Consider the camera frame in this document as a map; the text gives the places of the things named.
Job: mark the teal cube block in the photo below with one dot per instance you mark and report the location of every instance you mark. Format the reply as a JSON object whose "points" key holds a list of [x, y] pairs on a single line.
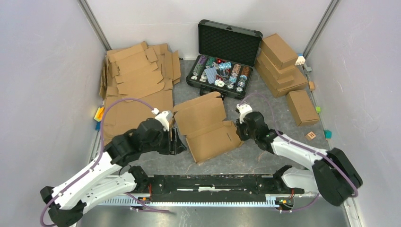
{"points": [[327, 134]]}

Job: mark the orange yellow toy block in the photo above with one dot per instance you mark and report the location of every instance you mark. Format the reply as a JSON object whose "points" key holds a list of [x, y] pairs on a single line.
{"points": [[99, 114]]}

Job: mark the stack of flat cardboard blanks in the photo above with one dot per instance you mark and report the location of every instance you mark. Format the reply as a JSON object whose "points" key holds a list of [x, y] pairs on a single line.
{"points": [[141, 74]]}

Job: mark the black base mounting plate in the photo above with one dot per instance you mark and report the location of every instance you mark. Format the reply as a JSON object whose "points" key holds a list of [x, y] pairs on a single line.
{"points": [[213, 188]]}

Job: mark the white blue toy brick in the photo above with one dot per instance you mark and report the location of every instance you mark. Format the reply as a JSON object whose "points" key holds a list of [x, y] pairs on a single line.
{"points": [[300, 60]]}

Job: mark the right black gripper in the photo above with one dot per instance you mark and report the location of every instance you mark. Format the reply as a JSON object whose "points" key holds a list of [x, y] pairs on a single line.
{"points": [[239, 132]]}

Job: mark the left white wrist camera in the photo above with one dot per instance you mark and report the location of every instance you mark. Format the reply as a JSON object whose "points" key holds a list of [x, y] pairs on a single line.
{"points": [[164, 117]]}

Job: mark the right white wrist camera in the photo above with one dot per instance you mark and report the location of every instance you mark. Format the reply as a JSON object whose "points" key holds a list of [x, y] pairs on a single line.
{"points": [[243, 110]]}

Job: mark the wooden letter H block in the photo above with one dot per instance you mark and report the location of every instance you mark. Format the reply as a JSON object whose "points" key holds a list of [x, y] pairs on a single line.
{"points": [[310, 136]]}

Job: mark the grey small block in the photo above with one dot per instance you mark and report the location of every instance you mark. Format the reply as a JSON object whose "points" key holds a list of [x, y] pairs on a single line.
{"points": [[307, 70]]}

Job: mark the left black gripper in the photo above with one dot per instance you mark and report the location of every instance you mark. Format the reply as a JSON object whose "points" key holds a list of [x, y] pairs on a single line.
{"points": [[177, 146]]}

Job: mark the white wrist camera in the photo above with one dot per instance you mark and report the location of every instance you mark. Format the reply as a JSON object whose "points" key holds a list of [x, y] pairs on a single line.
{"points": [[243, 110], [164, 117]]}

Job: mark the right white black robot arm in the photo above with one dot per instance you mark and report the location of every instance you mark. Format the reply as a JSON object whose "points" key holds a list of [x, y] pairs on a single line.
{"points": [[328, 173]]}

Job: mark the single folded cardboard box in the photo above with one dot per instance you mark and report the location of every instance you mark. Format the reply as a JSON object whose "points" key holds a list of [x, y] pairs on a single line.
{"points": [[302, 108]]}

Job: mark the black poker chip case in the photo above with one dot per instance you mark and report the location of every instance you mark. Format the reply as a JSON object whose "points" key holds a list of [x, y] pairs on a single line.
{"points": [[226, 58]]}

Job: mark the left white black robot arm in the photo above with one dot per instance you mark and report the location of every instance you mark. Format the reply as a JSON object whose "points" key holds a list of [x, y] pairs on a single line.
{"points": [[110, 174]]}

